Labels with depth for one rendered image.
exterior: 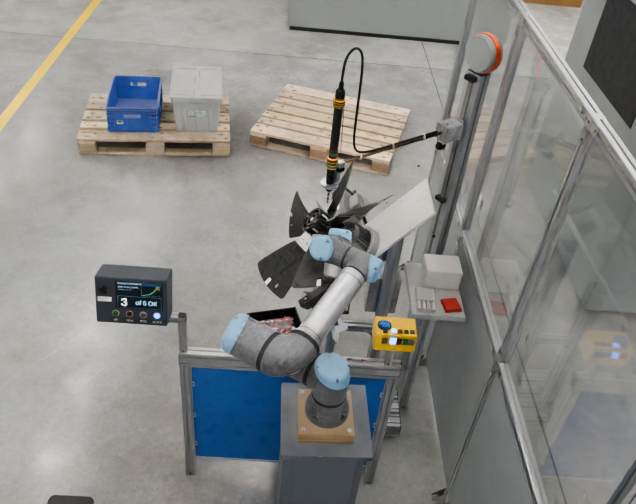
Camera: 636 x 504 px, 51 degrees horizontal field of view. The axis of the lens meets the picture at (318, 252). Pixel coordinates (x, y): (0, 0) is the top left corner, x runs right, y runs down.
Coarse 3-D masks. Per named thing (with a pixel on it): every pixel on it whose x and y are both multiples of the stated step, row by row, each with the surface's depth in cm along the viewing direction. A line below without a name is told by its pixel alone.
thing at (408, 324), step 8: (376, 320) 258; (392, 320) 258; (400, 320) 259; (408, 320) 259; (376, 328) 254; (392, 328) 255; (400, 328) 255; (408, 328) 256; (376, 336) 253; (384, 336) 253; (392, 336) 253; (400, 336) 253; (408, 336) 253; (416, 336) 253; (376, 344) 256; (384, 344) 256; (392, 344) 256
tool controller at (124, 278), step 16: (112, 272) 240; (128, 272) 241; (144, 272) 242; (160, 272) 243; (96, 288) 238; (112, 288) 238; (128, 288) 238; (144, 288) 238; (160, 288) 239; (96, 304) 241; (112, 304) 241; (144, 304) 241; (160, 304) 241; (112, 320) 244; (128, 320) 244; (144, 320) 244; (160, 320) 244
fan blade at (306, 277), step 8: (304, 256) 269; (304, 264) 266; (312, 264) 265; (320, 264) 265; (304, 272) 264; (312, 272) 262; (320, 272) 262; (296, 280) 262; (304, 280) 261; (312, 280) 260
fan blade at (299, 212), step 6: (294, 198) 311; (294, 204) 309; (300, 204) 301; (294, 210) 309; (300, 210) 301; (306, 210) 294; (294, 216) 308; (300, 216) 301; (294, 222) 309; (300, 222) 303; (294, 228) 310; (300, 228) 304; (294, 234) 310; (300, 234) 305
